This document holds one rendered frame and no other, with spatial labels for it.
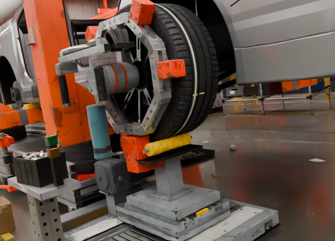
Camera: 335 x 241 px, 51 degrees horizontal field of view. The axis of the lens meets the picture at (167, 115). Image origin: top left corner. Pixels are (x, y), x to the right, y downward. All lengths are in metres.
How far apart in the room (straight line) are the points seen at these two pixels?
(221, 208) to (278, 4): 0.98
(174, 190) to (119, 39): 0.81
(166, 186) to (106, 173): 0.35
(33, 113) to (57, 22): 2.06
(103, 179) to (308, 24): 1.26
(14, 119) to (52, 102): 1.97
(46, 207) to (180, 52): 0.90
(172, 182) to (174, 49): 0.68
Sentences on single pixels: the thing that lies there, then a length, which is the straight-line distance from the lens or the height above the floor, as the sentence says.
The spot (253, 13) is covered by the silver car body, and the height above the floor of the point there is 1.03.
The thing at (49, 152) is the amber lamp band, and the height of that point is 0.60.
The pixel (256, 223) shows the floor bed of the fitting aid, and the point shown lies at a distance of 1.80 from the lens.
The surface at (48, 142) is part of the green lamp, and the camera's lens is 1.45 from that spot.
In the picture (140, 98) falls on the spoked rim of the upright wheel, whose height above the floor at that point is 0.74.
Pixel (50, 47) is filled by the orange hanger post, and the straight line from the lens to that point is 2.01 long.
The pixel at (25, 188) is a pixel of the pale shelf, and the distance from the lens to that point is 1.62.
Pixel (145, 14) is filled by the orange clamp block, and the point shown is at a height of 1.09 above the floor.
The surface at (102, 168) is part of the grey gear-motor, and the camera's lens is 1.96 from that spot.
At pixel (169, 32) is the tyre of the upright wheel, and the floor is 1.00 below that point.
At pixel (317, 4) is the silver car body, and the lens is 1.41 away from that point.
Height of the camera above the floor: 0.83
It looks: 6 degrees down
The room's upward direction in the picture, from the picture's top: 8 degrees counter-clockwise
